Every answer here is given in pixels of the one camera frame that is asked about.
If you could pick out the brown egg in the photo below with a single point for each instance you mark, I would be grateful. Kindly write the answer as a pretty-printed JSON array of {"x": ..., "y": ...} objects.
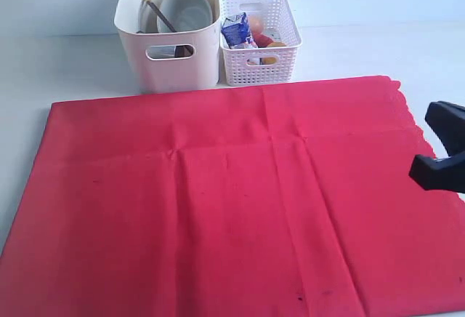
[{"x": 256, "y": 24}]

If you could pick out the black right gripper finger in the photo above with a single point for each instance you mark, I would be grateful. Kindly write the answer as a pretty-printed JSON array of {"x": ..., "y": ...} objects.
[
  {"x": 446, "y": 119},
  {"x": 438, "y": 173}
]

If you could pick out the blue milk carton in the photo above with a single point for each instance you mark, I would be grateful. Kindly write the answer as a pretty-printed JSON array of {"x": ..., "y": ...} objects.
[{"x": 237, "y": 32}]

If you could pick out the yellow lemon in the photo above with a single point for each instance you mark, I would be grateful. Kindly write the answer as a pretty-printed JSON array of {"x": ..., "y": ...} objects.
[{"x": 272, "y": 56}]

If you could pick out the red toy shrimp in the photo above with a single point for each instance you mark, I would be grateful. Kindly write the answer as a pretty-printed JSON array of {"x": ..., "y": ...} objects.
[{"x": 263, "y": 41}]

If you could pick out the white ceramic bowl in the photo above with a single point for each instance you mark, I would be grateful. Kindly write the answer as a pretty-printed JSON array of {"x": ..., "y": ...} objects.
[{"x": 187, "y": 15}]

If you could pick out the white perforated basket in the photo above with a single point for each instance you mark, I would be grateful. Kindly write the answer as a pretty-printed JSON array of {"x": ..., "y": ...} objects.
[{"x": 242, "y": 66}]

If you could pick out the brown wooden plate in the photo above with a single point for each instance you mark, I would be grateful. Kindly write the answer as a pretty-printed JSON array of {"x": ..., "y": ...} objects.
[{"x": 182, "y": 51}]

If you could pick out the red table cloth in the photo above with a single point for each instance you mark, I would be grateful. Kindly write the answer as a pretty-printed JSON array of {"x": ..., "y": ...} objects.
[{"x": 280, "y": 200}]

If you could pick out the cream plastic bin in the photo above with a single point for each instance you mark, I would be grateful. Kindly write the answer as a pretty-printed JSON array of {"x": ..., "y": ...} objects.
[{"x": 151, "y": 55}]

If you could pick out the dark wooden chopstick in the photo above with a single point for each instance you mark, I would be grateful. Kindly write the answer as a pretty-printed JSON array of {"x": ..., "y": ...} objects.
[
  {"x": 163, "y": 14},
  {"x": 160, "y": 15}
]

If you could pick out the steel cup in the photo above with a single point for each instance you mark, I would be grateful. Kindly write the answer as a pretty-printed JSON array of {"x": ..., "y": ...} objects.
[{"x": 147, "y": 18}]

